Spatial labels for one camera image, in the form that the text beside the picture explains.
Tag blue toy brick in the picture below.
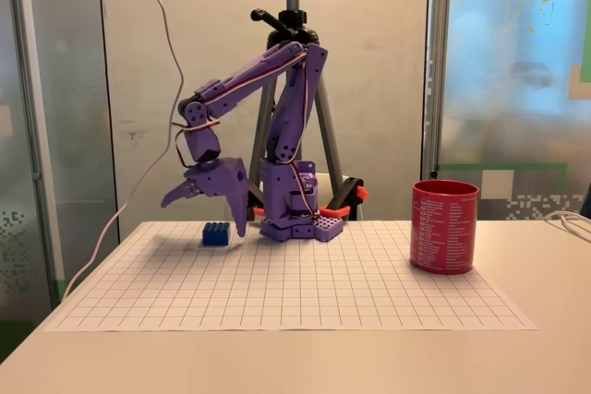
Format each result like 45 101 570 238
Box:
201 221 232 248

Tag red cup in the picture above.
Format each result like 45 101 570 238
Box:
409 180 481 277

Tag black orange table clamp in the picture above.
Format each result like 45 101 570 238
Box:
320 175 369 221
247 179 268 221

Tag white grid paper sheet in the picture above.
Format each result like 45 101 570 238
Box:
43 221 539 333

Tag pink cable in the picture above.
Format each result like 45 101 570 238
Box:
62 0 186 301

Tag grey metal partition post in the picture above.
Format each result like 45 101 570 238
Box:
5 0 66 294
420 0 453 181

